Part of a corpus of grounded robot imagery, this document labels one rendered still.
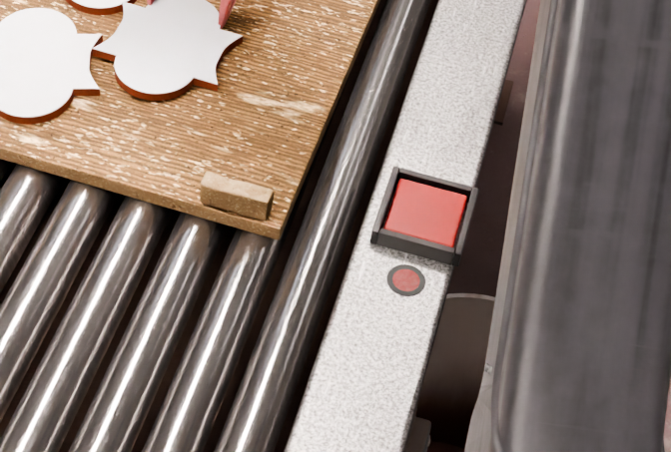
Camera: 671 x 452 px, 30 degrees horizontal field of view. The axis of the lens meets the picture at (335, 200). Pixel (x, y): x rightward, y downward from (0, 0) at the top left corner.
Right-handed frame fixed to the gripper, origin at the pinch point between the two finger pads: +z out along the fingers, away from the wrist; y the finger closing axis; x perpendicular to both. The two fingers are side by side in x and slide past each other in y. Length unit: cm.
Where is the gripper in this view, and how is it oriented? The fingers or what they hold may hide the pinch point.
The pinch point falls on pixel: (188, 7)
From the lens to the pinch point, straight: 117.9
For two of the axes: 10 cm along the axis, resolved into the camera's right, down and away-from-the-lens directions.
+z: -2.2, 8.2, 5.3
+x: 2.2, -4.9, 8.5
